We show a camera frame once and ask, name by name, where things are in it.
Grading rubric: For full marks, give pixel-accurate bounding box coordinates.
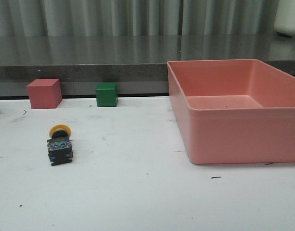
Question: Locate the grey stone counter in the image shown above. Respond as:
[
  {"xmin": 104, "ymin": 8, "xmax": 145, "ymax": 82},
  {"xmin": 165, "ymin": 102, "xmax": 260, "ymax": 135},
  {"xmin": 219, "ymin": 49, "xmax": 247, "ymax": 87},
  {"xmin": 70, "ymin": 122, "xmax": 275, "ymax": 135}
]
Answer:
[{"xmin": 0, "ymin": 34, "xmax": 295, "ymax": 98}]

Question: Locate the green cube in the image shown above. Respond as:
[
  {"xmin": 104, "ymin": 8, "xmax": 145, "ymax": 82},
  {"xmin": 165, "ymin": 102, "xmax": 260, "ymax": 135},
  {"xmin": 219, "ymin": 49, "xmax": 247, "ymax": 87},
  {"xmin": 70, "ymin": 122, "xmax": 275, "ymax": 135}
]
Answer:
[{"xmin": 95, "ymin": 82, "xmax": 118, "ymax": 107}]

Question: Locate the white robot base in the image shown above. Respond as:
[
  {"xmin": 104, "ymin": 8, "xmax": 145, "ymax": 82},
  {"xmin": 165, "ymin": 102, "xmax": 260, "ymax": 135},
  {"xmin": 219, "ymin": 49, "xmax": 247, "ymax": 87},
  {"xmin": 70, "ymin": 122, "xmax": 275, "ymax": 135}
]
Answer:
[{"xmin": 273, "ymin": 0, "xmax": 295, "ymax": 37}]

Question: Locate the pink cube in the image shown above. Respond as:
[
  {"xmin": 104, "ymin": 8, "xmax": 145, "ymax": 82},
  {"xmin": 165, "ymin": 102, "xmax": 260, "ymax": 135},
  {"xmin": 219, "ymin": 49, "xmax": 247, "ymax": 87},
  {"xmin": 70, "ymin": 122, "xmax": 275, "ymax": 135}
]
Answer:
[{"xmin": 27, "ymin": 79, "xmax": 62, "ymax": 109}]

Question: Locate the pink plastic bin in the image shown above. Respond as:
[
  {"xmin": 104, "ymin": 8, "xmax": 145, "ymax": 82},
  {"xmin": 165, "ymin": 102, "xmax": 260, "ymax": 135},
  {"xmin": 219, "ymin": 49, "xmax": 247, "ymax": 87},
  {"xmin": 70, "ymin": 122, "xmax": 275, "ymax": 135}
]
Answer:
[{"xmin": 167, "ymin": 59, "xmax": 295, "ymax": 164}]

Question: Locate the yellow push button switch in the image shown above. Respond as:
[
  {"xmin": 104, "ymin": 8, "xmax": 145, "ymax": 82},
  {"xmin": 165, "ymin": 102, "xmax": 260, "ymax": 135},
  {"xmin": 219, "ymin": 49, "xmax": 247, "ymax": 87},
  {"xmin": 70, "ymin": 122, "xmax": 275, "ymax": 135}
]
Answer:
[{"xmin": 46, "ymin": 124, "xmax": 73, "ymax": 166}]

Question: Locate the grey curtain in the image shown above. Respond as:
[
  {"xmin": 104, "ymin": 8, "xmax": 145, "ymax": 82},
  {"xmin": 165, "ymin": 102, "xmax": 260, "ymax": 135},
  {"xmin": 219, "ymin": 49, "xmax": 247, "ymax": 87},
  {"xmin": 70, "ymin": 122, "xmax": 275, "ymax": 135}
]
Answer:
[{"xmin": 0, "ymin": 0, "xmax": 281, "ymax": 37}]

